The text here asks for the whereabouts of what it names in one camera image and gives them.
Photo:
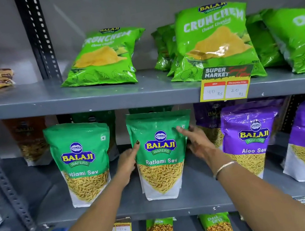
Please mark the person's right hand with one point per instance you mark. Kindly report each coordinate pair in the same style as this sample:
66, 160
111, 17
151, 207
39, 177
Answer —
203, 146

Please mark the person's right forearm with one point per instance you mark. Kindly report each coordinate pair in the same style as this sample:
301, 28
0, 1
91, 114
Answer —
268, 202

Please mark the person's left hand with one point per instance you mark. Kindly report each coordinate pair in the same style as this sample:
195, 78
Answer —
126, 168

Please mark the black perforated shelf upright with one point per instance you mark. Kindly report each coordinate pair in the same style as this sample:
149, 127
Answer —
38, 37

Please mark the brown sev packet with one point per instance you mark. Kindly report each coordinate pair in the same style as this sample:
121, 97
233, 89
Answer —
29, 141

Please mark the silver bangle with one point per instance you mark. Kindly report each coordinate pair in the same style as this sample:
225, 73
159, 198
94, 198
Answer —
223, 167

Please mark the row of light green chip bags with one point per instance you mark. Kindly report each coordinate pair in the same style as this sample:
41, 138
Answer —
213, 41

